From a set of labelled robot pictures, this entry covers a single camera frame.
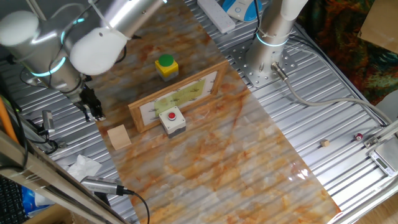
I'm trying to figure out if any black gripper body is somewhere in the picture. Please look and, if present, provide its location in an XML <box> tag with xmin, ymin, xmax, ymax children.
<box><xmin>73</xmin><ymin>83</ymin><xmax>102</xmax><ymax>113</ymax></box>

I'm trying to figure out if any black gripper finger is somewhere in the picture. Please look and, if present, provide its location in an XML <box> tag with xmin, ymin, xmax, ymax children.
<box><xmin>92</xmin><ymin>104</ymin><xmax>106</xmax><ymax>121</ymax></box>
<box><xmin>83</xmin><ymin>105</ymin><xmax>98</xmax><ymax>123</ymax></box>

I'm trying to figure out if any large light wooden cube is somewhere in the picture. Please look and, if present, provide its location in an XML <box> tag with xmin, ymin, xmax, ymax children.
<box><xmin>107</xmin><ymin>124</ymin><xmax>132</xmax><ymax>151</ymax></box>

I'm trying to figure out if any grey round object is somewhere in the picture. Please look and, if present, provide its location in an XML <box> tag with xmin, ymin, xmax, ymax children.
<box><xmin>374</xmin><ymin>90</ymin><xmax>398</xmax><ymax>125</ymax></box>

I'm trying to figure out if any white crumpled tissue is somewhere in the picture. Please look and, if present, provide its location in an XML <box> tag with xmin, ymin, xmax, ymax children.
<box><xmin>57</xmin><ymin>154</ymin><xmax>103</xmax><ymax>183</ymax></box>

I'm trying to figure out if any grey box red button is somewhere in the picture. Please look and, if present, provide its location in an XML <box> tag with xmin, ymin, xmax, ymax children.
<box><xmin>158</xmin><ymin>105</ymin><xmax>187</xmax><ymax>139</ymax></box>

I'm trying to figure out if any yellow box green button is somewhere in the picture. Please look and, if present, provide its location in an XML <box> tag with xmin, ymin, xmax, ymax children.
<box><xmin>154</xmin><ymin>54</ymin><xmax>180</xmax><ymax>82</ymax></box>

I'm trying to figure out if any large aluminium beam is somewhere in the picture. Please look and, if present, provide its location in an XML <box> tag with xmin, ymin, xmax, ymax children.
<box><xmin>0</xmin><ymin>130</ymin><xmax>125</xmax><ymax>224</ymax></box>

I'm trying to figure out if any orange rod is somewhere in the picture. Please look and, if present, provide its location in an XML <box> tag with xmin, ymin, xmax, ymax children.
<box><xmin>0</xmin><ymin>98</ymin><xmax>18</xmax><ymax>144</ymax></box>

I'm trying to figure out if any blue tissue pack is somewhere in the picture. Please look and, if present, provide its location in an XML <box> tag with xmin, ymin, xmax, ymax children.
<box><xmin>21</xmin><ymin>186</ymin><xmax>57</xmax><ymax>217</ymax></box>

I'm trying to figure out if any aluminium pole stand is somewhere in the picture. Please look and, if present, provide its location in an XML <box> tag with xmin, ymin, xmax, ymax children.
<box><xmin>25</xmin><ymin>0</ymin><xmax>47</xmax><ymax>21</ymax></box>

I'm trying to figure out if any black keyboard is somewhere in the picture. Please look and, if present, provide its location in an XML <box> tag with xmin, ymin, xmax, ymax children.
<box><xmin>0</xmin><ymin>175</ymin><xmax>29</xmax><ymax>224</ymax></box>

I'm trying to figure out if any marble pattern mat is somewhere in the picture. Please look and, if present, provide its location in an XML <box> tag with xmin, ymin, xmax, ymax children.
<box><xmin>60</xmin><ymin>0</ymin><xmax>342</xmax><ymax>224</ymax></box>

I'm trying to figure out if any white power strip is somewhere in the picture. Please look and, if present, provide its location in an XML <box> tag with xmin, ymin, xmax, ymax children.
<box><xmin>197</xmin><ymin>0</ymin><xmax>236</xmax><ymax>34</ymax></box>

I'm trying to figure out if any blue white device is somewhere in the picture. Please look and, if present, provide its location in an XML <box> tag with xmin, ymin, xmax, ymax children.
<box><xmin>222</xmin><ymin>0</ymin><xmax>264</xmax><ymax>22</ymax></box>

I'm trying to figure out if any colourful patterned cloth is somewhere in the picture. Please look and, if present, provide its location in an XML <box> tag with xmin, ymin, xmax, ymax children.
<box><xmin>297</xmin><ymin>0</ymin><xmax>398</xmax><ymax>106</ymax></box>

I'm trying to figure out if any digital scale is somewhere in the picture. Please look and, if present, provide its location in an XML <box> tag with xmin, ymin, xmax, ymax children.
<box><xmin>368</xmin><ymin>136</ymin><xmax>398</xmax><ymax>177</ymax></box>

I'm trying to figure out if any brown cardboard sheet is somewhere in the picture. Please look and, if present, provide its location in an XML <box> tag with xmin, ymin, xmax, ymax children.
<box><xmin>357</xmin><ymin>0</ymin><xmax>398</xmax><ymax>55</ymax></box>

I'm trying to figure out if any small silver camera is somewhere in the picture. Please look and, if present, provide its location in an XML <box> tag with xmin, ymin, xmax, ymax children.
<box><xmin>42</xmin><ymin>110</ymin><xmax>56</xmax><ymax>135</ymax></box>

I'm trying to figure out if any silver cylindrical camera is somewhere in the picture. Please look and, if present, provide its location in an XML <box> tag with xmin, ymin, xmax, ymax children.
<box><xmin>80</xmin><ymin>175</ymin><xmax>127</xmax><ymax>197</ymax></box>

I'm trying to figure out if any wooden picture frame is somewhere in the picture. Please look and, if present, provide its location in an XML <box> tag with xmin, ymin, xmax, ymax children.
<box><xmin>127</xmin><ymin>59</ymin><xmax>230</xmax><ymax>134</ymax></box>

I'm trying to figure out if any black camera cable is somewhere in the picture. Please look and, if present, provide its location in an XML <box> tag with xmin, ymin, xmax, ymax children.
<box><xmin>124</xmin><ymin>189</ymin><xmax>150</xmax><ymax>224</ymax></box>

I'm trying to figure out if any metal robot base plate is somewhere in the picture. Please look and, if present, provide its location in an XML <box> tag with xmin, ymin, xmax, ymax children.
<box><xmin>228</xmin><ymin>40</ymin><xmax>299</xmax><ymax>88</ymax></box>

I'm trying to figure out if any black braided cable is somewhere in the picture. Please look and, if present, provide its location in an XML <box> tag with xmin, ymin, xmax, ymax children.
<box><xmin>254</xmin><ymin>0</ymin><xmax>262</xmax><ymax>35</ymax></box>

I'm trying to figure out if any thick grey cable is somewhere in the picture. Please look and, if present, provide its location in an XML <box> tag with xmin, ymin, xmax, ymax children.
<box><xmin>271</xmin><ymin>61</ymin><xmax>393</xmax><ymax>125</ymax></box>

